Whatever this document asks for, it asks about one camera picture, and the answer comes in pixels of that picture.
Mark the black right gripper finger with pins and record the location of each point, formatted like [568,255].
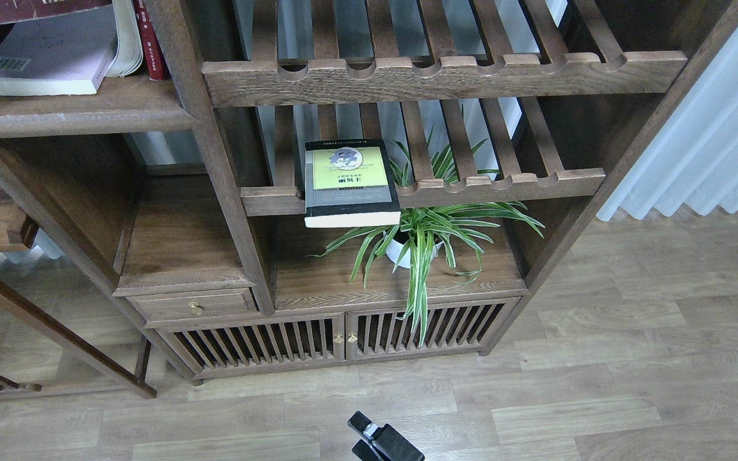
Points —
[365,451]
[388,443]

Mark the yellow and black book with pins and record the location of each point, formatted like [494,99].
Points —
[349,183]

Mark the pale purple white book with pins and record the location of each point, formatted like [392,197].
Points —
[67,55]

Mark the dark red book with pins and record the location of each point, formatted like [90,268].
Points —
[18,11]

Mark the white plant pot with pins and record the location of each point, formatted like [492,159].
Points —
[404,258]

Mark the green spider plant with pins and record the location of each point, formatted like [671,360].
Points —
[423,226]

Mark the dark wooden bookshelf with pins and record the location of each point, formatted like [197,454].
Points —
[183,198]

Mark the red spine standing book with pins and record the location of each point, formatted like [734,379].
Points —
[156,65]

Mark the white pleated curtain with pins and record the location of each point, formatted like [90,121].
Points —
[694,159]

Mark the cream paged standing book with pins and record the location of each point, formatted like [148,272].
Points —
[129,55]

